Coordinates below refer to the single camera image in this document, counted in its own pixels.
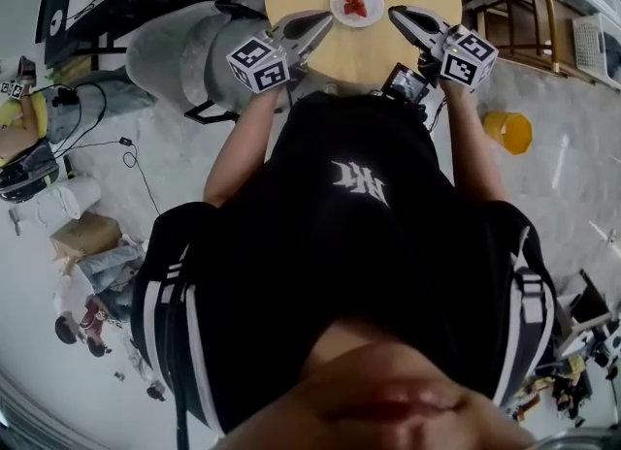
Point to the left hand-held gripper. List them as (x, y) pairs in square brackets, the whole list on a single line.
[(257, 67)]

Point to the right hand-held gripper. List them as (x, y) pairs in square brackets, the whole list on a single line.
[(468, 60)]

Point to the person's left forearm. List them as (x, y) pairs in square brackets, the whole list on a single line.
[(242, 147)]

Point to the person's right forearm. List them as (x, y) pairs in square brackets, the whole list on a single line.
[(470, 147)]

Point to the person's left shoe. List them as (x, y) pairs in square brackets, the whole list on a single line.
[(331, 88)]

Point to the wooden rack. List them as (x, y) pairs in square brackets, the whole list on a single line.
[(514, 26)]

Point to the gold metal pole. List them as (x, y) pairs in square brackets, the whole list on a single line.
[(550, 16)]

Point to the grey upholstered chair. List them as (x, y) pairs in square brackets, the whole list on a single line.
[(160, 60)]

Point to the white perforated basket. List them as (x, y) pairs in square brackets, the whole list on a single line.
[(594, 45)]

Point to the person's black printed t-shirt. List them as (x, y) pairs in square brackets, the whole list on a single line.
[(339, 244)]

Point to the white cylindrical appliance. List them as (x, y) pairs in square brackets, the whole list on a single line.
[(77, 196)]

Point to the brown cardboard box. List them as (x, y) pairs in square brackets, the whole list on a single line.
[(87, 234)]

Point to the small white workbench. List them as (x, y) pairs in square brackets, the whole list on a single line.
[(582, 336)]

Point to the person's face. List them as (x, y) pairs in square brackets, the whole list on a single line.
[(378, 390)]

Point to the black yellow clutter pile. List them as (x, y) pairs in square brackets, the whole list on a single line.
[(563, 390)]

